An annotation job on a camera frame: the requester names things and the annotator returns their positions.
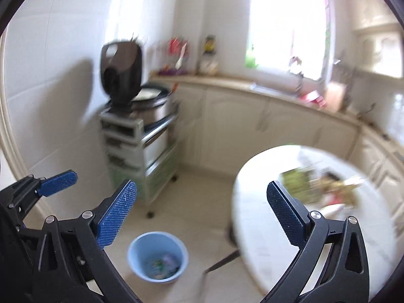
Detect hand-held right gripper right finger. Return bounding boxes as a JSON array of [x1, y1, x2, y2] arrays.
[[262, 181, 370, 303]]

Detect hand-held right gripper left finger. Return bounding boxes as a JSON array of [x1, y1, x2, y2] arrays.
[[32, 180, 141, 303]]

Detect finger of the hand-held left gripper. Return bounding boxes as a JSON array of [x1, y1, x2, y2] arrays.
[[0, 170, 78, 220]]

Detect blue plastic waste bin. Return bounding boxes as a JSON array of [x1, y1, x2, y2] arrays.
[[127, 232, 189, 283]]

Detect green packet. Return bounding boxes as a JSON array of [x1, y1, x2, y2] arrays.
[[279, 169, 312, 203]]

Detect white round table black legs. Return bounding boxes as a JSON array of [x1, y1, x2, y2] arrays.
[[204, 145, 396, 294]]

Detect heap of brown yellow scraps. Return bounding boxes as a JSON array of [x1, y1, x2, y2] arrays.
[[311, 172, 364, 208]]

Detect pile of mixed litter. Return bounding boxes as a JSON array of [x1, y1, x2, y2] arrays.
[[148, 253, 181, 279]]

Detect white wheeled kitchen cart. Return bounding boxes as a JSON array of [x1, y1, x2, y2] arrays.
[[99, 101, 180, 218]]

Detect white box appliance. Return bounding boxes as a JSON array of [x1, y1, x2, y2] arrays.
[[143, 124, 170, 171]]

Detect cream kitchen base cabinets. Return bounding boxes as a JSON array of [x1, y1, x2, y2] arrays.
[[151, 74, 404, 228]]

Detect red cloth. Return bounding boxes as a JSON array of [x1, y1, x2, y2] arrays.
[[300, 90, 327, 108]]

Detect wooden cutting board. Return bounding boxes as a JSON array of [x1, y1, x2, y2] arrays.
[[325, 82, 345, 113]]

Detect black and silver rice cooker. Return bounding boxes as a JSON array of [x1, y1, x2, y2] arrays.
[[100, 38, 179, 126]]

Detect sink faucet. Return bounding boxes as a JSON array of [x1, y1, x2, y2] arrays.
[[289, 56, 306, 98]]

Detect dish rack with red utensils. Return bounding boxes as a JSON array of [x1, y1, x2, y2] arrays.
[[153, 36, 193, 76]]

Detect yellow and dark bottle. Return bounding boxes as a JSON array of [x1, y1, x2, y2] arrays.
[[198, 35, 219, 74]]

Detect bright window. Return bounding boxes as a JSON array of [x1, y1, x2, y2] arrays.
[[246, 0, 332, 81]]

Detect cream wall cabinet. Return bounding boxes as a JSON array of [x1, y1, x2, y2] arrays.
[[349, 0, 404, 79]]

